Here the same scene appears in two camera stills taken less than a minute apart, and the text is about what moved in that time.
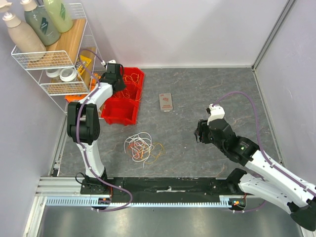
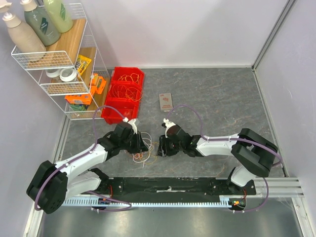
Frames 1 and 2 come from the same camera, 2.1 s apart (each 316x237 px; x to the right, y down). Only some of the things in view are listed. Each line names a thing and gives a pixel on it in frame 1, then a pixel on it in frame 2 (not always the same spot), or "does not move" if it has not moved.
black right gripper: x=202 y=132 → x=167 y=144
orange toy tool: x=72 y=98 does not move
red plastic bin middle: x=134 y=91 does not move
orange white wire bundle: x=140 y=147 does not move
